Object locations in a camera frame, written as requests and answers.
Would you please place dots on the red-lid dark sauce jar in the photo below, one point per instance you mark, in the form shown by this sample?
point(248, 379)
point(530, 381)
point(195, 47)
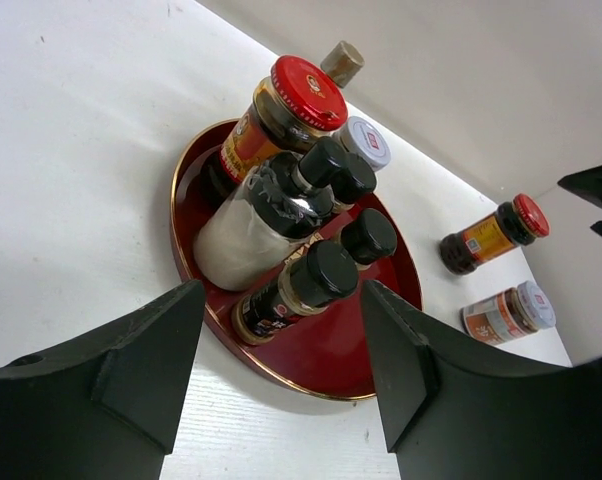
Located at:
point(516, 223)

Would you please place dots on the white-lid chili paste jar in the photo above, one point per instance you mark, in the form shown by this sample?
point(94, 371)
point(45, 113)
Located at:
point(509, 315)

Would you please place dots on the black-cap spice bottle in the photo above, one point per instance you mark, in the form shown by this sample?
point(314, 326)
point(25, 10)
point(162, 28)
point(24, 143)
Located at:
point(368, 238)
point(356, 180)
point(305, 287)

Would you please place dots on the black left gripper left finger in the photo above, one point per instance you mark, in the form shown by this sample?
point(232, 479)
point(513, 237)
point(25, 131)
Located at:
point(105, 404)

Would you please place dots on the small yellow-label brown bottle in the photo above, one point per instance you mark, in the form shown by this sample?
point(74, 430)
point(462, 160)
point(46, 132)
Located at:
point(342, 63)

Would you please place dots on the black-cap white salt bottle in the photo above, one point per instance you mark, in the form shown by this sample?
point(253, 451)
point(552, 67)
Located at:
point(274, 210)

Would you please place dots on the round red lacquer tray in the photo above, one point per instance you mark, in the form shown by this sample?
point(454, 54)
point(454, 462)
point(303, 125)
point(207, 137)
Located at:
point(325, 355)

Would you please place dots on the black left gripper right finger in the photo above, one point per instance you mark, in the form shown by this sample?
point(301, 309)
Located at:
point(455, 408)

